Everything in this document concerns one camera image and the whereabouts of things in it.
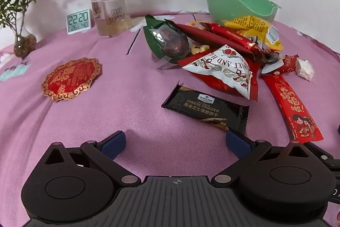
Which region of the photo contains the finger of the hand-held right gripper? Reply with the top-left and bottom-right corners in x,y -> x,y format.
305,146 -> 340,173

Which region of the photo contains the silver white small packet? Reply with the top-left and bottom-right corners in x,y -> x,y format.
261,53 -> 284,74

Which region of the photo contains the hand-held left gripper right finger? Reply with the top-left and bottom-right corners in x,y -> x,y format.
211,130 -> 312,186

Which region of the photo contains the white digital clock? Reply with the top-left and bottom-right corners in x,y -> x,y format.
66,9 -> 91,35

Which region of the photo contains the black cracker packet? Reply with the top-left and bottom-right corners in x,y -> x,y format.
161,82 -> 250,135

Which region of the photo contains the red brown-ended stick packet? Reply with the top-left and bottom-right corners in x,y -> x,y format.
200,22 -> 269,59

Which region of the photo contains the small red candy wrapper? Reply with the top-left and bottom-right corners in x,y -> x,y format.
273,55 -> 299,75

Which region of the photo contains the long red cartoon stick packet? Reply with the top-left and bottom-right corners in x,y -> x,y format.
262,74 -> 324,144

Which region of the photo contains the green plastic bowl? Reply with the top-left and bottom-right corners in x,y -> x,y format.
197,0 -> 282,24

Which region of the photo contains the green dried date packet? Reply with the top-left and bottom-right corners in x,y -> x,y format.
143,14 -> 190,65

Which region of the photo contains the red white snack packet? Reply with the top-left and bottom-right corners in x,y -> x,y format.
177,45 -> 262,102

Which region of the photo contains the yellow snack packet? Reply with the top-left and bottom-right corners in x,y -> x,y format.
222,16 -> 285,53

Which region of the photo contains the dark red stick packet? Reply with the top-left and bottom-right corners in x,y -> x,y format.
164,19 -> 226,50

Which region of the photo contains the red gold ornate decal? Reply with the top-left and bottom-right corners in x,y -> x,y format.
42,57 -> 103,102

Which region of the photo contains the clear nut packet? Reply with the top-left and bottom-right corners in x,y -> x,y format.
188,42 -> 213,56

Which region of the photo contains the small white candy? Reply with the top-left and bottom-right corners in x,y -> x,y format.
295,58 -> 314,82

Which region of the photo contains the plant in glass vase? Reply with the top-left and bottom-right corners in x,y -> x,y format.
0,0 -> 65,59

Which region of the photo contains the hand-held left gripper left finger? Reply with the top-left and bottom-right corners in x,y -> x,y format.
40,131 -> 141,186

